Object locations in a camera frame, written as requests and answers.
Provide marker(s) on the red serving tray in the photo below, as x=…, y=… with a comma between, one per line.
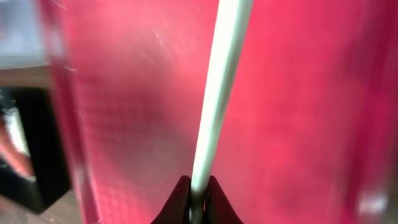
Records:
x=310, y=130

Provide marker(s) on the white plastic spoon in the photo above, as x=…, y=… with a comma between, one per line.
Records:
x=230, y=29

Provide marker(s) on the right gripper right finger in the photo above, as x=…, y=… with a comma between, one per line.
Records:
x=218, y=209

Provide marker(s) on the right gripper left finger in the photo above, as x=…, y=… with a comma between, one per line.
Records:
x=176, y=208

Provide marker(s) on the orange carrot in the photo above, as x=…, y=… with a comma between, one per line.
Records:
x=17, y=161

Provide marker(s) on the clear plastic bin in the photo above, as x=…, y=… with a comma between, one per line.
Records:
x=22, y=42

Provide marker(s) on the black tray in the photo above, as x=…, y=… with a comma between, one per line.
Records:
x=50, y=181

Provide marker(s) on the white rice pile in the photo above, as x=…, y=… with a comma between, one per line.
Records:
x=15, y=130

